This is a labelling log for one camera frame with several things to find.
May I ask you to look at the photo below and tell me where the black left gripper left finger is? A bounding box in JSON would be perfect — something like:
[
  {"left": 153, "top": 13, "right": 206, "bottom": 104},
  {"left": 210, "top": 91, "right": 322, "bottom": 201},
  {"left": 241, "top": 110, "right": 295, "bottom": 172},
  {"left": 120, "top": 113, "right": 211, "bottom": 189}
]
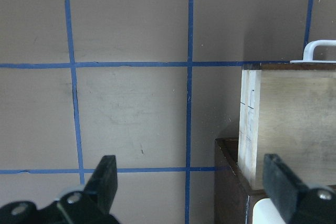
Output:
[{"left": 83, "top": 155, "right": 118, "bottom": 214}]

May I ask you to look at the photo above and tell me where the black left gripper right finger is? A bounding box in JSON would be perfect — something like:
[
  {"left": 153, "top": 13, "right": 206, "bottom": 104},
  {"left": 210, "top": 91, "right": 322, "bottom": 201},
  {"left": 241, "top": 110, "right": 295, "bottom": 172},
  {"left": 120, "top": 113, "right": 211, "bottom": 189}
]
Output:
[{"left": 262, "top": 154, "right": 309, "bottom": 223}]

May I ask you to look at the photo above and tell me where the dark brown drawer cabinet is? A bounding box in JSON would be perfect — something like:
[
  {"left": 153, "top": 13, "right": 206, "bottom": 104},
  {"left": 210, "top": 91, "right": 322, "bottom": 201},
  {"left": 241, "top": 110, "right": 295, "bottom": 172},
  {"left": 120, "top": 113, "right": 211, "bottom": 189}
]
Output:
[{"left": 214, "top": 137, "right": 266, "bottom": 223}]

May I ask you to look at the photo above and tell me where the wooden drawer with white handle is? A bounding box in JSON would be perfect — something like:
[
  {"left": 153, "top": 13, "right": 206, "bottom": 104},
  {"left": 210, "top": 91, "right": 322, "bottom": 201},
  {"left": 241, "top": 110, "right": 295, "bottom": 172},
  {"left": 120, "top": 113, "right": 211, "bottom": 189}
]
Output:
[{"left": 238, "top": 40, "right": 335, "bottom": 189}]

